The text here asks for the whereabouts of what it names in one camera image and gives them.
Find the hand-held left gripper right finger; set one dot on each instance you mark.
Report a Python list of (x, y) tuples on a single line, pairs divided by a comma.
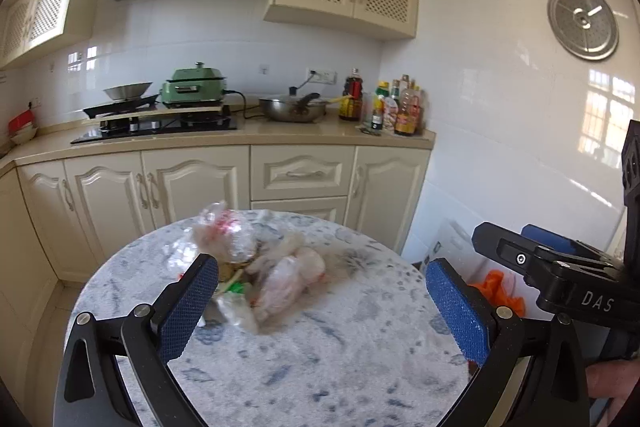
[(457, 312)]

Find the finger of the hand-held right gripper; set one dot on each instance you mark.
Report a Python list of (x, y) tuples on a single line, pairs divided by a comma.
[(550, 238), (505, 247)]

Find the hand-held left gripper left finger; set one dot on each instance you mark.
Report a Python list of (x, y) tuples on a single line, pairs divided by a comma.
[(190, 302)]

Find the orange plastic bag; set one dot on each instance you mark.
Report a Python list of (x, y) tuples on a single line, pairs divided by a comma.
[(500, 292)]

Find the green snack wrapper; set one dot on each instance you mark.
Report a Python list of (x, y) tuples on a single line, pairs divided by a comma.
[(235, 288)]

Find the small clear plastic pouch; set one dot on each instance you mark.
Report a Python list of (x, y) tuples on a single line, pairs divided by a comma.
[(237, 312)]

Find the gold snack wrapper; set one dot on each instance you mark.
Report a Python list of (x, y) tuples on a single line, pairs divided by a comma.
[(235, 268)]

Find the clear plastic bag red print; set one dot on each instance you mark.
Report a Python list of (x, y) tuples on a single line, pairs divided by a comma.
[(225, 232)]

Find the person's right hand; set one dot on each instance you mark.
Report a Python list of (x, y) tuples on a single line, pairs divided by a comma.
[(612, 379)]

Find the white printed bag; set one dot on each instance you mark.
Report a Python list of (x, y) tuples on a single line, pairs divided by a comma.
[(450, 237)]

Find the cream lower kitchen cabinets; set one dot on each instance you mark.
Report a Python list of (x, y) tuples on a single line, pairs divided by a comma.
[(200, 187)]

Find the cream plain drawer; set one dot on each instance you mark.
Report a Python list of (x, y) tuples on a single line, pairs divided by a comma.
[(300, 208)]

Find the round table with marbled cloth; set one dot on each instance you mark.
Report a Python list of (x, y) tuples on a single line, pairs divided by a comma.
[(320, 367)]

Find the cluster of condiment bottles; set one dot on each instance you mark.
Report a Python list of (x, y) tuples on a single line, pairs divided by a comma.
[(407, 112)]

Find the cream carved drawer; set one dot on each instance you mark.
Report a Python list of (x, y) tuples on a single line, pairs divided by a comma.
[(302, 172)]

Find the black gas stove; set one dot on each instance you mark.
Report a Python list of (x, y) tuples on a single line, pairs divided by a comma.
[(165, 129)]

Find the small metal utensil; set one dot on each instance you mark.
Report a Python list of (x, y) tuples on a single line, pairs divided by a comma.
[(369, 130)]

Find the wooden board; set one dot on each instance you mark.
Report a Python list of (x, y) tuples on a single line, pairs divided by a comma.
[(150, 111)]

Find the black flat pan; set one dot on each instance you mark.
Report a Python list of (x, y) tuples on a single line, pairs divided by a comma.
[(110, 109)]

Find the large dark soy sauce bottle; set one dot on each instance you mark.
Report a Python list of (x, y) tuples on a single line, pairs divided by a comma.
[(351, 102)]

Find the green electric cooker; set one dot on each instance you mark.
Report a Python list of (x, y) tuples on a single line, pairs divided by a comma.
[(195, 87)]

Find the steel wok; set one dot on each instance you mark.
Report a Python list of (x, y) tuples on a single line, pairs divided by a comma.
[(290, 109)]

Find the metal bowl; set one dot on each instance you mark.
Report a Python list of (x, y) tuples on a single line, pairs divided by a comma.
[(127, 91)]

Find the red and white bowls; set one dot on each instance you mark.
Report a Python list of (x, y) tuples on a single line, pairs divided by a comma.
[(22, 124)]

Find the round metal wall plate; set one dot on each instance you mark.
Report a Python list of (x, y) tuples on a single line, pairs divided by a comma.
[(582, 22)]

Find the small white wall socket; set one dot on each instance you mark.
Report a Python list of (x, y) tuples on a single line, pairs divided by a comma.
[(264, 69)]

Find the white double wall socket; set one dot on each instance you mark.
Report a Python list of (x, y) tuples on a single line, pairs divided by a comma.
[(322, 76)]

